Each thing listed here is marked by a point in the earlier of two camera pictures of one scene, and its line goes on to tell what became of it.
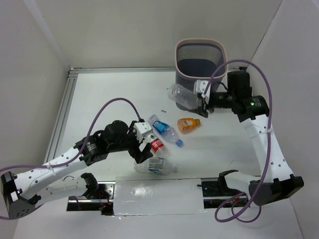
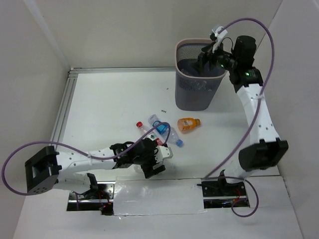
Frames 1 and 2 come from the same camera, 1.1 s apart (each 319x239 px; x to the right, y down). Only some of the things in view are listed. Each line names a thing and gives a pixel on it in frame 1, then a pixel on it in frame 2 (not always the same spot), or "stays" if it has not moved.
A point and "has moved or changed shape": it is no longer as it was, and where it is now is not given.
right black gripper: [202, 110] → [204, 59]
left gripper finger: [145, 154] → [156, 169]
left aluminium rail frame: [63, 110] stays
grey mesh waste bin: [196, 59] stays
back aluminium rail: [108, 70] stays
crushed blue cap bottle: [167, 133] stays
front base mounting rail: [141, 196] stays
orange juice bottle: [188, 123] stays
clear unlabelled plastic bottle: [184, 96] has moved or changed shape
